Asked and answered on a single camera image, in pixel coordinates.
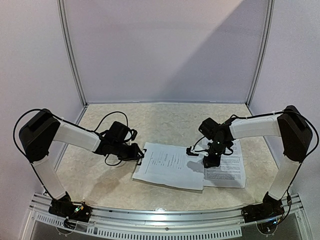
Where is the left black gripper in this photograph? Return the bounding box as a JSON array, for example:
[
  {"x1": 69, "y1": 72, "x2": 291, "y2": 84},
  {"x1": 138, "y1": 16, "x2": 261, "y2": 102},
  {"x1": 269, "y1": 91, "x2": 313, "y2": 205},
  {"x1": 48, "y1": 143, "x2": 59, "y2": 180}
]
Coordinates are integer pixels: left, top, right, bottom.
[{"x1": 112, "y1": 141, "x2": 144, "y2": 162}]

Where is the green translucent plastic folder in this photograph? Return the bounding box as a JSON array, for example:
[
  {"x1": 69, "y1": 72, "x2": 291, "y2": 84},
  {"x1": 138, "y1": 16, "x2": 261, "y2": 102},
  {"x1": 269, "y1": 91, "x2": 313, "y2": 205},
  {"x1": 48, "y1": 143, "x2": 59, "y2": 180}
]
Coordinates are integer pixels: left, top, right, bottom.
[{"x1": 132, "y1": 165, "x2": 141, "y2": 180}]

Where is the remaining printed paper stack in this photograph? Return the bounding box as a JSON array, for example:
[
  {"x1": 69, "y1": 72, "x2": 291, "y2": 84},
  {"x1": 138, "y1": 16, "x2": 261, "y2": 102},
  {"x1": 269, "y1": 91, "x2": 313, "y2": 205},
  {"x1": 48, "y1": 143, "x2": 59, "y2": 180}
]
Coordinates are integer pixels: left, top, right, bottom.
[{"x1": 203, "y1": 140, "x2": 246, "y2": 189}]

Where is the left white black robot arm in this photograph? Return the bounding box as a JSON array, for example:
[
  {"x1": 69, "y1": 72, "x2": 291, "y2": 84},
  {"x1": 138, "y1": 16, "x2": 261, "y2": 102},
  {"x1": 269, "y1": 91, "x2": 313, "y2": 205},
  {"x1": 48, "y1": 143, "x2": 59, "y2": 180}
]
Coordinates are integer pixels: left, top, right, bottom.
[{"x1": 18, "y1": 108, "x2": 145, "y2": 217}]

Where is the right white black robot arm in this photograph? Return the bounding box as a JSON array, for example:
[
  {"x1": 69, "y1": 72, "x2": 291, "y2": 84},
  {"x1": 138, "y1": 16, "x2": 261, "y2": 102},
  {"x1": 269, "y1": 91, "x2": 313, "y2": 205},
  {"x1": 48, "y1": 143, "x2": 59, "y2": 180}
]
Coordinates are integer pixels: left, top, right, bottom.
[{"x1": 198, "y1": 105, "x2": 320, "y2": 218}]

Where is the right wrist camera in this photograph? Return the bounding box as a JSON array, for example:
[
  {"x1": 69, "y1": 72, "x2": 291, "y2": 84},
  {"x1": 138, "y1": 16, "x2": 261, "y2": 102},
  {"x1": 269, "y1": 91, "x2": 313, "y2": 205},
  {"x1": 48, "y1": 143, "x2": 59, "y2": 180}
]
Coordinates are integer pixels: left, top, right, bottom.
[{"x1": 186, "y1": 146, "x2": 209, "y2": 157}]

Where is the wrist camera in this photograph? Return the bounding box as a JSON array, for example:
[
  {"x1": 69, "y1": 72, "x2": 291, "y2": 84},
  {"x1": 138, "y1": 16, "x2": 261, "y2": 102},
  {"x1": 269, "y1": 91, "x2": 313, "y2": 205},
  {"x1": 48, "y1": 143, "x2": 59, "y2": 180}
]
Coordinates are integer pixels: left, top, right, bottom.
[
  {"x1": 105, "y1": 121, "x2": 138, "y2": 143},
  {"x1": 186, "y1": 146, "x2": 209, "y2": 157}
]

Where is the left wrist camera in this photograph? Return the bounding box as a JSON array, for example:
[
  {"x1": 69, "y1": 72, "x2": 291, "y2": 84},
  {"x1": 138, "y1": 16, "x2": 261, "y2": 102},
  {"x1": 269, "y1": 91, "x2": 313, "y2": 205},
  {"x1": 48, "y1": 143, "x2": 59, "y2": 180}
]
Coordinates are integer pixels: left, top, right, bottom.
[{"x1": 105, "y1": 121, "x2": 138, "y2": 143}]

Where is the aluminium front rail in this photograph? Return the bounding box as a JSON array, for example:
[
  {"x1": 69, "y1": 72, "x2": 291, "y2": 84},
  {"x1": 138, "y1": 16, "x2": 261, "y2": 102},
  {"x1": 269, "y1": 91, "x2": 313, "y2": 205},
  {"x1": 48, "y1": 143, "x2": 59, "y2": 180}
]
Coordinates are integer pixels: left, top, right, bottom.
[{"x1": 22, "y1": 193, "x2": 313, "y2": 240}]

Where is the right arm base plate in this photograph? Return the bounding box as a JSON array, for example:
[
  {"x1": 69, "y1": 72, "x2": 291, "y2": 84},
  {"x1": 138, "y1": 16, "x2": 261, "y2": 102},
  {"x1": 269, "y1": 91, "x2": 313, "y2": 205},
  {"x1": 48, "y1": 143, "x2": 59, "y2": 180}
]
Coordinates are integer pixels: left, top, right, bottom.
[{"x1": 241, "y1": 203, "x2": 285, "y2": 223}]

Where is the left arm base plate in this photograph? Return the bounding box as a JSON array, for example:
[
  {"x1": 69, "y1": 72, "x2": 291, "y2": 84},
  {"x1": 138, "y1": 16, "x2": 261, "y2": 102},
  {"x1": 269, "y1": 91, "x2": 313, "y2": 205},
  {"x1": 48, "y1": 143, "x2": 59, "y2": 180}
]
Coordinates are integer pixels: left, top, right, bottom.
[{"x1": 48, "y1": 200, "x2": 93, "y2": 223}]

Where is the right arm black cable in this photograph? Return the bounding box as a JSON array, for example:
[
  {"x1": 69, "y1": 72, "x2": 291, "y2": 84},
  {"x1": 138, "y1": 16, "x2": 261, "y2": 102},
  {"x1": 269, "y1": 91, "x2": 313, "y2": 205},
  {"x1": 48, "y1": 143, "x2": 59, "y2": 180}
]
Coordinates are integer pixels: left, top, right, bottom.
[{"x1": 282, "y1": 109, "x2": 320, "y2": 221}]

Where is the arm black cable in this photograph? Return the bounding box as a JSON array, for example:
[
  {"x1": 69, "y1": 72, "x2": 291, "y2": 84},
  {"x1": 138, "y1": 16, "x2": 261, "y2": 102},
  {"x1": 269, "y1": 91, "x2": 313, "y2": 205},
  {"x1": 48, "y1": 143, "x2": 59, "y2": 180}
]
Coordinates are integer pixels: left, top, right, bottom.
[
  {"x1": 12, "y1": 108, "x2": 55, "y2": 201},
  {"x1": 282, "y1": 109, "x2": 320, "y2": 221}
]

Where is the right aluminium frame post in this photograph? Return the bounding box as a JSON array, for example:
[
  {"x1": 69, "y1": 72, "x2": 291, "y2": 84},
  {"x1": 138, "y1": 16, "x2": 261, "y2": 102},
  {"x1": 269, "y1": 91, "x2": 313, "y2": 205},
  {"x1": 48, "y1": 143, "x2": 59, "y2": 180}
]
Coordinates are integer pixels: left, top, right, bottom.
[{"x1": 245, "y1": 0, "x2": 275, "y2": 108}]

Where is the aluminium frame post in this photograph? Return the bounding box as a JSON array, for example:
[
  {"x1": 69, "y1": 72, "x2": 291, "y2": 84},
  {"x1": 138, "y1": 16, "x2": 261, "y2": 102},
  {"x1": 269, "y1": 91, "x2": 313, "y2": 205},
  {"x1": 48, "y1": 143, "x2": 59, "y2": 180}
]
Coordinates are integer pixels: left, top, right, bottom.
[
  {"x1": 57, "y1": 0, "x2": 88, "y2": 108},
  {"x1": 245, "y1": 0, "x2": 275, "y2": 108}
]

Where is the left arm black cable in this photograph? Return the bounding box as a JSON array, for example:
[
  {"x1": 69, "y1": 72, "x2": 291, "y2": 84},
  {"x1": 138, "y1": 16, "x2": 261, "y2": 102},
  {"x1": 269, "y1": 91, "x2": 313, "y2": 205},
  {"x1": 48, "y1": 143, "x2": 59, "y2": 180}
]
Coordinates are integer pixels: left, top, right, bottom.
[{"x1": 12, "y1": 108, "x2": 55, "y2": 201}]

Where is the left aluminium frame post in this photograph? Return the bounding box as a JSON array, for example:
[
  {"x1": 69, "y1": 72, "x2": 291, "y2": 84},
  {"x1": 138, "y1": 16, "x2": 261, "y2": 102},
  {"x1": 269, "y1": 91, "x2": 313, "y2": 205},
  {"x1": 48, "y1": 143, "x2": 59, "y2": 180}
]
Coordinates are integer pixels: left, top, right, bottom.
[{"x1": 57, "y1": 0, "x2": 88, "y2": 108}]

